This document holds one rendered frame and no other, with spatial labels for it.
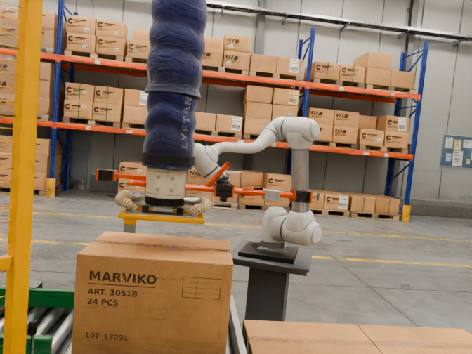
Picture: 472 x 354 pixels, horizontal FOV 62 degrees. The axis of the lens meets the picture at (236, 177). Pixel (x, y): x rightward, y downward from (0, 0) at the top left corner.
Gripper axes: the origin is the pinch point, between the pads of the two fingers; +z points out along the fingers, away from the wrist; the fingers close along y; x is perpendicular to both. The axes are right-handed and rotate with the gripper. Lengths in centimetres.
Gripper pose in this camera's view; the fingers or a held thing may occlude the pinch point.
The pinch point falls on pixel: (225, 190)
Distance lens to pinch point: 173.4
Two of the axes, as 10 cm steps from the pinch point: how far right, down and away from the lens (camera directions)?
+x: -9.9, -0.8, -1.3
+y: -0.9, 9.9, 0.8
